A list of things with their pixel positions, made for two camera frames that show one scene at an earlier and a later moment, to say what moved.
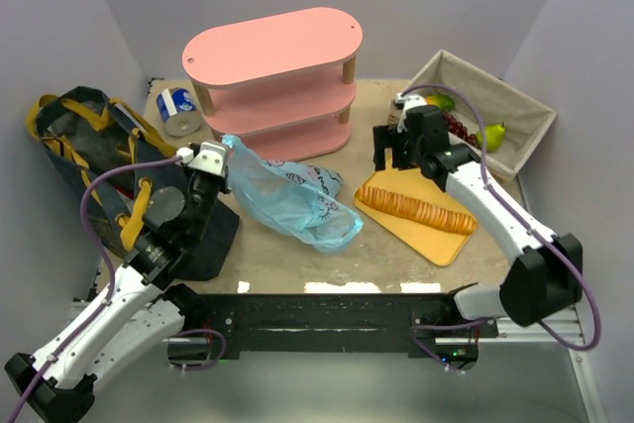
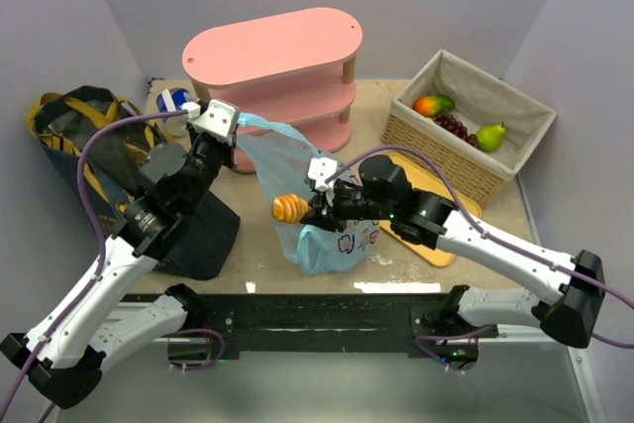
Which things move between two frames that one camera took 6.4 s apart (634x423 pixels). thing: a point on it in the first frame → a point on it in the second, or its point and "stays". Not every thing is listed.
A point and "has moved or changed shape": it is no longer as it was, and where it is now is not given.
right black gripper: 389,147 → 323,208
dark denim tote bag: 115,159 stays
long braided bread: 424,213 has moved or changed shape
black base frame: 425,325 stays
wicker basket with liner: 507,124 stays
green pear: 494,137 stays
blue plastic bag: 292,199 → 319,250
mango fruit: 442,102 stays
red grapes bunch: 459,129 stays
